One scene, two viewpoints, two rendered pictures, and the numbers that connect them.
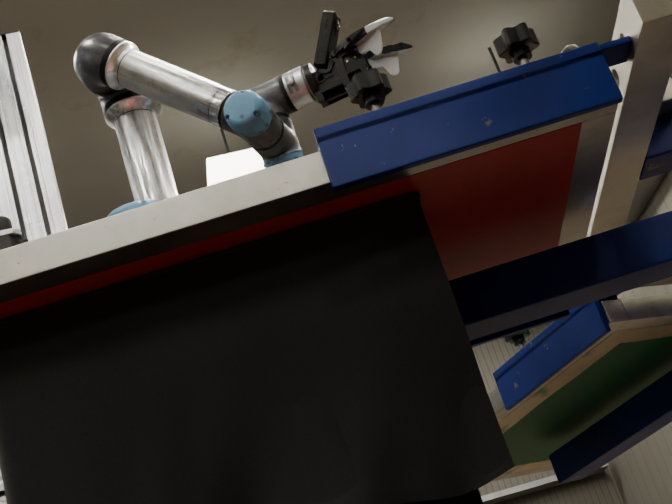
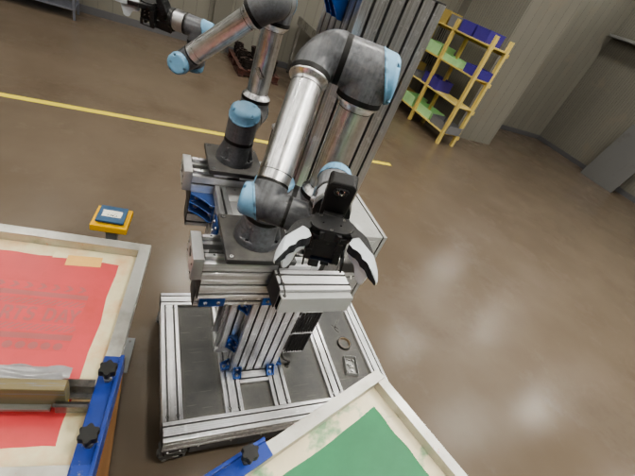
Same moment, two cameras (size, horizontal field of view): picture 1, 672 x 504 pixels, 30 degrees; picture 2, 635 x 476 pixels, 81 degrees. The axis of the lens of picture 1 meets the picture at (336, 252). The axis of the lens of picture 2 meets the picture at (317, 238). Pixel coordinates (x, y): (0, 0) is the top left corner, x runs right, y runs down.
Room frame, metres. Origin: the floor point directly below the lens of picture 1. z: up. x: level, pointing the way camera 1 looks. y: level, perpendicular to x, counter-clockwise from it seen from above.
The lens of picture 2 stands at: (1.83, -0.63, 2.01)
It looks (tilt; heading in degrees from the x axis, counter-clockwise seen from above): 35 degrees down; 69
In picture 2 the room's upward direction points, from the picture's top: 24 degrees clockwise
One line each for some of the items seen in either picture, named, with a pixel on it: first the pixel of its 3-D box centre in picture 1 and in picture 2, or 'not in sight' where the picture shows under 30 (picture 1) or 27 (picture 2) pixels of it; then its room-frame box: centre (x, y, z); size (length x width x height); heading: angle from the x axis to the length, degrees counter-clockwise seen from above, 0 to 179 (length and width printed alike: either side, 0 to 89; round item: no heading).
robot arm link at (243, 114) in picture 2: not in sight; (243, 121); (1.90, 0.82, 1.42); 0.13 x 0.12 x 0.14; 76
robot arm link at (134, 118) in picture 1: (148, 170); (336, 148); (2.13, 0.30, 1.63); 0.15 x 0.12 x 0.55; 168
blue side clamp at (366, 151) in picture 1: (467, 126); not in sight; (1.12, -0.17, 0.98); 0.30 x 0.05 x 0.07; 93
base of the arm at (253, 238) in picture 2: not in sight; (260, 225); (2.00, 0.32, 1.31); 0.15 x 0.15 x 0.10
